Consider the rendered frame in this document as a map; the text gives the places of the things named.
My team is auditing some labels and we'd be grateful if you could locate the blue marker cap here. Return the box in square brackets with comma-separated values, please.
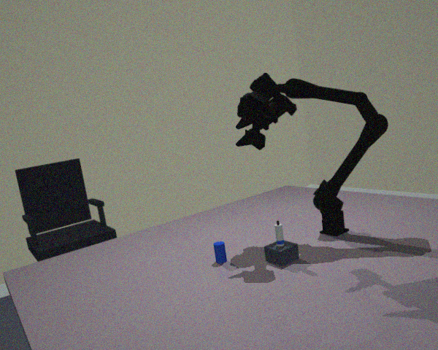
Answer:
[213, 241, 227, 263]

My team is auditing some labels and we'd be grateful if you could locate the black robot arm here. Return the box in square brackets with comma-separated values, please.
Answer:
[250, 73, 388, 236]

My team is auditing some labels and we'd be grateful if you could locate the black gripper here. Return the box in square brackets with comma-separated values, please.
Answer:
[236, 92, 281, 150]

